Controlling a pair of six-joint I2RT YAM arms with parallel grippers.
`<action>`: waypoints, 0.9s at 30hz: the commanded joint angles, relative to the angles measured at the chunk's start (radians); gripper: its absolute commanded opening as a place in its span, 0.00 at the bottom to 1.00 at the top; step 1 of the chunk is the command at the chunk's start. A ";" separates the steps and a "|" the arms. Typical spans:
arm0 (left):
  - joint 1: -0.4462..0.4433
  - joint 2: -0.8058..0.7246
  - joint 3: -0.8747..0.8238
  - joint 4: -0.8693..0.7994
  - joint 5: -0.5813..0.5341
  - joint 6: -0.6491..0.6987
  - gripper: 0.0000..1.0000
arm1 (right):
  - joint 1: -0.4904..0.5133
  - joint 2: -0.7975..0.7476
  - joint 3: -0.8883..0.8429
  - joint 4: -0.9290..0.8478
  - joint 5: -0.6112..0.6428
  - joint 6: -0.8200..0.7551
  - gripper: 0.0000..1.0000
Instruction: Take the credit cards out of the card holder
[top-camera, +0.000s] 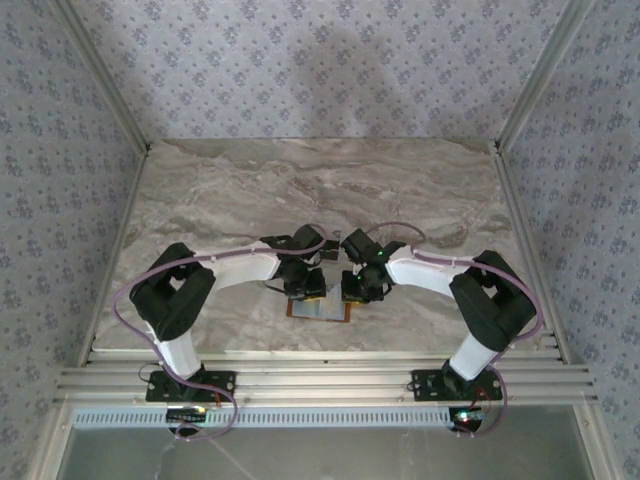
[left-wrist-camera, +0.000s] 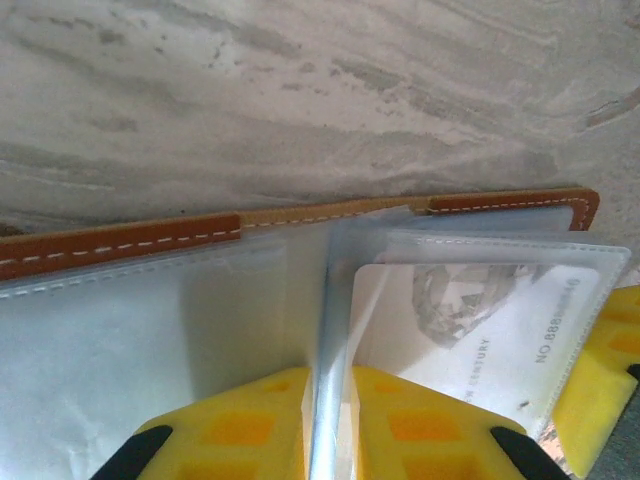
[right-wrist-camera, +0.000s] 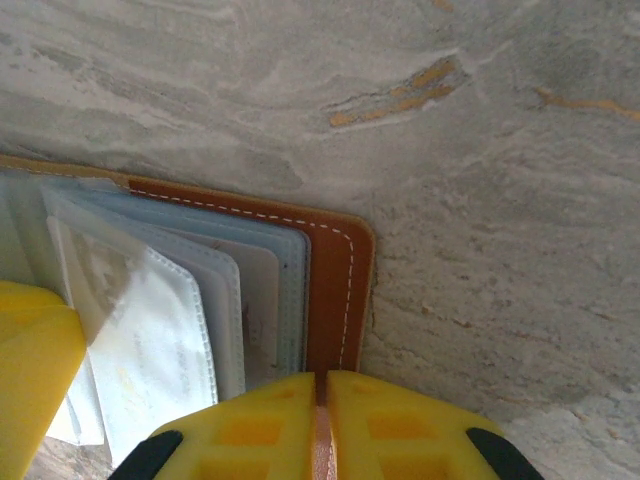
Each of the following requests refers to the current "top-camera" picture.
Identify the brown leather card holder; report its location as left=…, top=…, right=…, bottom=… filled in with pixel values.
left=285, top=293, right=354, bottom=325

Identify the light blue credit card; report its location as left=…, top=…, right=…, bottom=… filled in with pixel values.
left=323, top=295, right=347, bottom=321

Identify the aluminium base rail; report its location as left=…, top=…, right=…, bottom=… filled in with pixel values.
left=52, top=349, right=599, bottom=406

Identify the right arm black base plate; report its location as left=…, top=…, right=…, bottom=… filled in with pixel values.
left=409, top=368, right=504, bottom=402

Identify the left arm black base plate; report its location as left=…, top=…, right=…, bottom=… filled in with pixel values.
left=144, top=370, right=237, bottom=404

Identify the grey slotted cable duct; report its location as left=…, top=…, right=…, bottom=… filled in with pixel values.
left=72, top=405, right=454, bottom=430

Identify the aluminium side rail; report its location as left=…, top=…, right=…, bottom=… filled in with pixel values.
left=492, top=144, right=571, bottom=366
left=74, top=147, right=154, bottom=369

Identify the aluminium corner post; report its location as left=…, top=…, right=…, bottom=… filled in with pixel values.
left=493, top=0, right=599, bottom=154
left=49, top=0, right=154, bottom=154

